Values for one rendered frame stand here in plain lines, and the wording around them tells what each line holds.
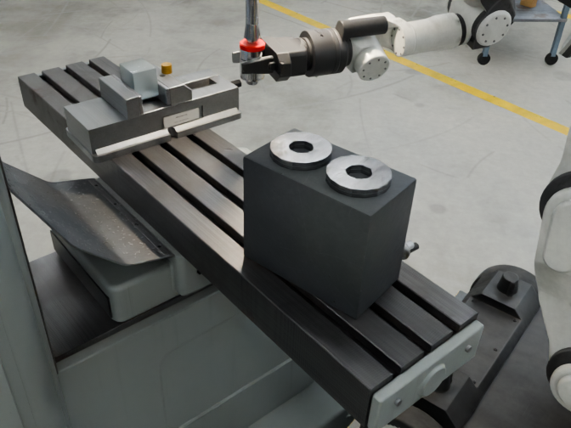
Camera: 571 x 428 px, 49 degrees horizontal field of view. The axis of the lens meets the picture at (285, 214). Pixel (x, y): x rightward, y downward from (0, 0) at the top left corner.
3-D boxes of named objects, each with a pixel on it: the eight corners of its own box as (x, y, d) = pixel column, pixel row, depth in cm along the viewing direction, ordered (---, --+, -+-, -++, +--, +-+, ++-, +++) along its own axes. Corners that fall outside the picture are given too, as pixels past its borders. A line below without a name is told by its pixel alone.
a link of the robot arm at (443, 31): (394, 42, 133) (473, 27, 138) (417, 69, 127) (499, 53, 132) (403, -5, 125) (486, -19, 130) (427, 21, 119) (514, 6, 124)
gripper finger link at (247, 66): (240, 59, 114) (273, 55, 116) (240, 76, 116) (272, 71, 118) (243, 62, 113) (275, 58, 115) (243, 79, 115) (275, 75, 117)
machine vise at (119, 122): (207, 93, 149) (206, 48, 143) (243, 117, 140) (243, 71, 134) (65, 133, 132) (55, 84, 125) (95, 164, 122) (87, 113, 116)
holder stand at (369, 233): (290, 222, 109) (294, 119, 97) (399, 278, 98) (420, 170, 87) (242, 256, 101) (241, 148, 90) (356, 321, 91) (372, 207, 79)
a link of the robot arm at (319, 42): (257, 24, 121) (313, 18, 125) (257, 71, 127) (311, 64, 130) (280, 47, 112) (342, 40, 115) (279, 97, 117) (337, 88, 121)
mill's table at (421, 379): (104, 81, 172) (101, 53, 167) (480, 357, 96) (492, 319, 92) (20, 103, 160) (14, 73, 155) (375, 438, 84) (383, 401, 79)
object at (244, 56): (234, 76, 120) (234, 47, 116) (253, 70, 123) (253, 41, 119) (251, 84, 117) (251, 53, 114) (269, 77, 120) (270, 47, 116)
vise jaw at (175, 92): (163, 79, 139) (161, 62, 136) (193, 99, 131) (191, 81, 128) (138, 85, 135) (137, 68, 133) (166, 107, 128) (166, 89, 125)
